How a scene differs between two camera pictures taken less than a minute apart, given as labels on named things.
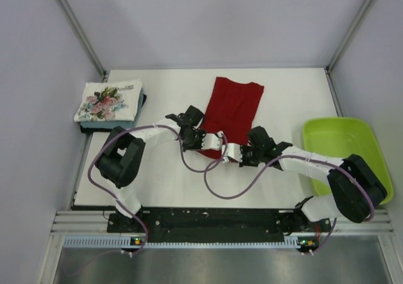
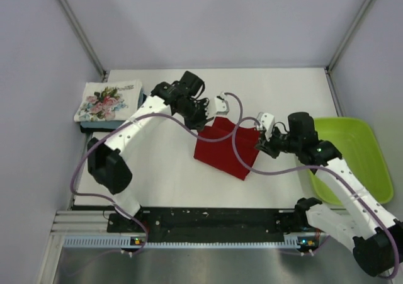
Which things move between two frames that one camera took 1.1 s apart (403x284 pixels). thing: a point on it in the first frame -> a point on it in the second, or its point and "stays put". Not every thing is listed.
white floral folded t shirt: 109,101 stays put
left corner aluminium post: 73,20 stays put
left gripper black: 198,147 -> 198,124
